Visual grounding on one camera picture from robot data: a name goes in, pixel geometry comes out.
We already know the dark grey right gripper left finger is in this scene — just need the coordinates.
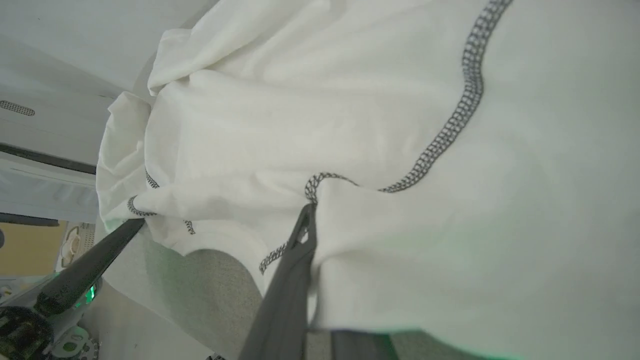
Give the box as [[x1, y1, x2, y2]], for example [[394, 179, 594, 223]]
[[239, 202, 319, 360]]

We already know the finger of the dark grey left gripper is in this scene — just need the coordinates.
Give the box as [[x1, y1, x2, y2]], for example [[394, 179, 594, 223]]
[[34, 217, 146, 317]]

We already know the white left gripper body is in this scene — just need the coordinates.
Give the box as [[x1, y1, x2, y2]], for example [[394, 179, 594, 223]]
[[0, 277, 104, 360]]

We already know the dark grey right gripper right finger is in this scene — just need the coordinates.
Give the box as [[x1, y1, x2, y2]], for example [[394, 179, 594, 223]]
[[330, 330, 399, 360]]

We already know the white garment with black stitching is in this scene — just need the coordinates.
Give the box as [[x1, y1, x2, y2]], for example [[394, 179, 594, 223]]
[[95, 0, 640, 360]]

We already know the grey fabric sofa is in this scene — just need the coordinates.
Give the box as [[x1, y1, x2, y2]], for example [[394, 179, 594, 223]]
[[142, 232, 268, 357]]

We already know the white appliance with vent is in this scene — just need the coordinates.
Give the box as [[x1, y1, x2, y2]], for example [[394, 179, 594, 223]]
[[0, 35, 126, 223]]

